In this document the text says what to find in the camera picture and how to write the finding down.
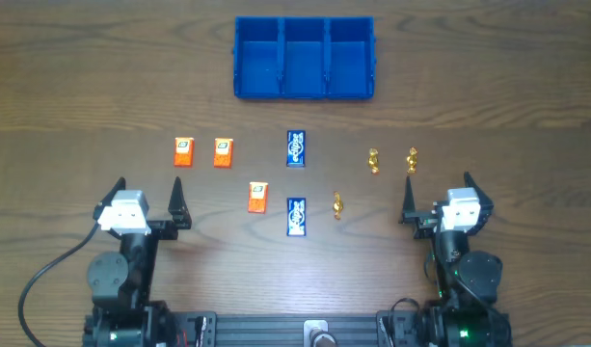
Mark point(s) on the mounting rail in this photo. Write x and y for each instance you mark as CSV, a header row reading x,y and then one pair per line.
x,y
266,330

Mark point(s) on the orange candy box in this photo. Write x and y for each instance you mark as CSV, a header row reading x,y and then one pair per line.
x,y
223,158
258,202
183,156

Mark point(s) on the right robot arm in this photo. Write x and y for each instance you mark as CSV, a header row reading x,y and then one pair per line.
x,y
478,277

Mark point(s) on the blue tray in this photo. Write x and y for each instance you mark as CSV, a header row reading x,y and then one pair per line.
x,y
256,67

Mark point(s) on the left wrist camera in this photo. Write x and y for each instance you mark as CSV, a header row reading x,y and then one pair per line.
x,y
124,212

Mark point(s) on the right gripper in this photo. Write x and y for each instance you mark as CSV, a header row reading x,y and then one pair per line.
x,y
426,224

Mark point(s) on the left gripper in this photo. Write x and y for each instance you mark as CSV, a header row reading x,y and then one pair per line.
x,y
162,230

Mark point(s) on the blue candy pack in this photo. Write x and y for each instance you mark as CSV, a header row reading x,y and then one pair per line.
x,y
295,148
296,217

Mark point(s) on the gold candy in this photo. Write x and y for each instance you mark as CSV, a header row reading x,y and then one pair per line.
x,y
411,160
374,161
338,206

